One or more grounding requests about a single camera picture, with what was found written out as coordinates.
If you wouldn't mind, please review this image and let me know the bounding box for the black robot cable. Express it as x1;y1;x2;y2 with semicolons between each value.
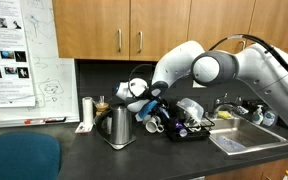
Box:
127;33;288;99

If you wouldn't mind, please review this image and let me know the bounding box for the white bowl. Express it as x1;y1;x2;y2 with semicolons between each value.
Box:
183;117;202;133

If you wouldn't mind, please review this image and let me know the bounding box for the white whiteboard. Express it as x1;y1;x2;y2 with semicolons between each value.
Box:
0;0;81;129

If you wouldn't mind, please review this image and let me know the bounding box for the white paper note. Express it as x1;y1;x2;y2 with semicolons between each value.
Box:
192;79;205;89

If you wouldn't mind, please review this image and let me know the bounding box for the white and red packet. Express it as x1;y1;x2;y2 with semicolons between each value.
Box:
74;121;94;134

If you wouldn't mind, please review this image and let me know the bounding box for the glass jar with brown contents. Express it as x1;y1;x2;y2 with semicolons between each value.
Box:
94;95;111;116

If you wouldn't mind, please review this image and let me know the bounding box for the black whiteboard marker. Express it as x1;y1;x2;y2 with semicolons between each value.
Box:
44;116;67;123

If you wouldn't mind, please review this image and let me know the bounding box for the red whiteboard marker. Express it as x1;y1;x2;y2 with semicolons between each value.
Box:
23;118;47;125

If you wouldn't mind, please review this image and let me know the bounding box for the blue office chair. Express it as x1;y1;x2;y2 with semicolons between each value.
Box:
0;131;62;180

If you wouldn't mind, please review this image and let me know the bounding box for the stainless steel sink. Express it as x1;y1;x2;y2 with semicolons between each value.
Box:
207;114;288;156

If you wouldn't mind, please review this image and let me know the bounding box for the white ceramic mug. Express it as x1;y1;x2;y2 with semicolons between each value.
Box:
145;115;165;134

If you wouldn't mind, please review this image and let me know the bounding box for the yellow sponge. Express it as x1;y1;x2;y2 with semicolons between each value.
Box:
217;110;233;120

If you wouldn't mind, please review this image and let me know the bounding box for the clear plastic food container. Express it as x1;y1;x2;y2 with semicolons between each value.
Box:
176;97;205;125

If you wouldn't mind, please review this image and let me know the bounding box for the green capped dish soap bottle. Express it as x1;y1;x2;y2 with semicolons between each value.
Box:
262;108;278;128

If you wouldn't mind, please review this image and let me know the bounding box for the black wire dish rack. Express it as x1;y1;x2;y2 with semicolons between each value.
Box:
157;98;216;143

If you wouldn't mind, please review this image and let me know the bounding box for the white soap pump bottle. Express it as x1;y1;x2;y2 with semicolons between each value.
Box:
251;104;264;125

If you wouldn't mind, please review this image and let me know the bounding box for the clear plastic lid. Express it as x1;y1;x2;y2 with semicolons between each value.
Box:
215;134;247;153

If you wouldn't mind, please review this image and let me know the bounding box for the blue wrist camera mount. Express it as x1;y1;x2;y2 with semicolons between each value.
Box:
137;99;159;120

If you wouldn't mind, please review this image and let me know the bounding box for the white research poster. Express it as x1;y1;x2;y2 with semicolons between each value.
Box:
0;0;37;108

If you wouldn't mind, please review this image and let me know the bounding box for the silver cabinet handle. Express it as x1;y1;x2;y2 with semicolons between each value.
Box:
137;30;144;53
117;27;123;52
238;39;247;52

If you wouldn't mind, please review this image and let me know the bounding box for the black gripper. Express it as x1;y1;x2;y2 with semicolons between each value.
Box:
151;97;168;116

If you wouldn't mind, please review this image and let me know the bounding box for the stainless steel electric kettle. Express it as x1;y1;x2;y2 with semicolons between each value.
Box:
93;102;134;145

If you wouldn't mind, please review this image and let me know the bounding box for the wooden base cabinet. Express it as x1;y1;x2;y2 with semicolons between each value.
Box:
205;153;288;180

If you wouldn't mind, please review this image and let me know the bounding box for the purple and white bottle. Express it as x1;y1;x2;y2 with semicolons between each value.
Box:
173;119;188;138

